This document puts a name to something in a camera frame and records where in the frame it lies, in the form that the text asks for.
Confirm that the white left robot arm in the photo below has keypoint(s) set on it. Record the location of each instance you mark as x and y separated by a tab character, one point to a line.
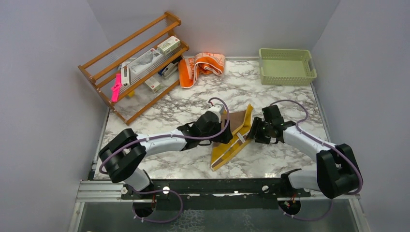
122	156

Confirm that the brown yellow bear towel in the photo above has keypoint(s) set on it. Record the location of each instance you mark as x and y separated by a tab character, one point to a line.
240	125

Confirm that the large flat white box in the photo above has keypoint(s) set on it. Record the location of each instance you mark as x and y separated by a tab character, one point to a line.
145	61

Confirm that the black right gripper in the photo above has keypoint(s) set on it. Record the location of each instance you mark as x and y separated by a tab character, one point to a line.
255	132

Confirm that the aluminium rail frame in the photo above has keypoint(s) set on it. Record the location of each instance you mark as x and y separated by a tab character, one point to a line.
99	208

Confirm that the pink marker pen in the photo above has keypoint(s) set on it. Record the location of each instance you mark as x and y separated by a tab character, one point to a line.
116	88

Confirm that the white box on lower shelf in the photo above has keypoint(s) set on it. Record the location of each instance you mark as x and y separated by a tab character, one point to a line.
153	84

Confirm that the wooden shelf rack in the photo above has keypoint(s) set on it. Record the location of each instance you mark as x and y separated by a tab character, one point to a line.
131	76

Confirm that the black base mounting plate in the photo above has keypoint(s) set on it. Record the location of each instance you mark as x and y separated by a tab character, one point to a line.
212	194

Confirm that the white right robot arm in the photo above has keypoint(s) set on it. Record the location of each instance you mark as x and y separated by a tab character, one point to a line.
336	172

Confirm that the blue white stapler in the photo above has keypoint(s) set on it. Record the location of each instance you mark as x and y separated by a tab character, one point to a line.
169	69

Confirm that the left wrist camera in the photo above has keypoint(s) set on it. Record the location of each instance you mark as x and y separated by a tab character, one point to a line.
218	110

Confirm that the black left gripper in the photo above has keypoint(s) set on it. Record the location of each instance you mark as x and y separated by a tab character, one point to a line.
223	137

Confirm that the green plastic basket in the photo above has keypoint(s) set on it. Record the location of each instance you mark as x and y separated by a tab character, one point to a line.
286	67

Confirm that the small white box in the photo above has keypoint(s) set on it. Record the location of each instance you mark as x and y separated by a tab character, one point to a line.
168	45

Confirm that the white upright box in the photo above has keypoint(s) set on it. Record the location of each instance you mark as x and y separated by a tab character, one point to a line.
125	74

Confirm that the orange white towel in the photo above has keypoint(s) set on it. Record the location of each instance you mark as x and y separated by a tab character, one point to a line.
204	63

